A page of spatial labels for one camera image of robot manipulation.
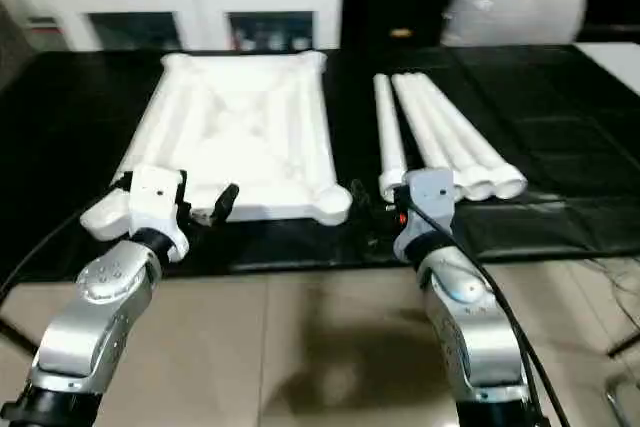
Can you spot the white plastic table leg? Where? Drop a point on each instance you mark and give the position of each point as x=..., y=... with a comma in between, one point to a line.
x=422, y=127
x=480, y=142
x=390, y=137
x=450, y=132

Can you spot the white plastic table top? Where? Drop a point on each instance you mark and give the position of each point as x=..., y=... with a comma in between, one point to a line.
x=235, y=132

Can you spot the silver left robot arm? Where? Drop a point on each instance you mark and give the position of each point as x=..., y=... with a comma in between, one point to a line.
x=95, y=307

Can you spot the black work mat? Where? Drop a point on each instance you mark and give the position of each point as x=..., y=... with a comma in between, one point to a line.
x=65, y=147

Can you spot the white glass-door cabinet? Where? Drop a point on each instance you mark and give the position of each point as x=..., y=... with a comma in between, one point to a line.
x=200, y=2

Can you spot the grey cushion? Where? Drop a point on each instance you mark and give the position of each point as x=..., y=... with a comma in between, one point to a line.
x=515, y=7

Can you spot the white flat board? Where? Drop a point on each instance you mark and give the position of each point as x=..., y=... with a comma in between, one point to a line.
x=612, y=59

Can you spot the metal chair leg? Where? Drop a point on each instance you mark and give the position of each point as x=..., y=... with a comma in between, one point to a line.
x=622, y=404

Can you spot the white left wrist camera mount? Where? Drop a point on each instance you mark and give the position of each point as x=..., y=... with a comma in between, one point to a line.
x=152, y=207

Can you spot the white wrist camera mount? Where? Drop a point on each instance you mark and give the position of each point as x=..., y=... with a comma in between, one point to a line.
x=432, y=197
x=152, y=207

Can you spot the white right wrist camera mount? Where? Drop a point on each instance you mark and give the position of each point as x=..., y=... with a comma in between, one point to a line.
x=432, y=197

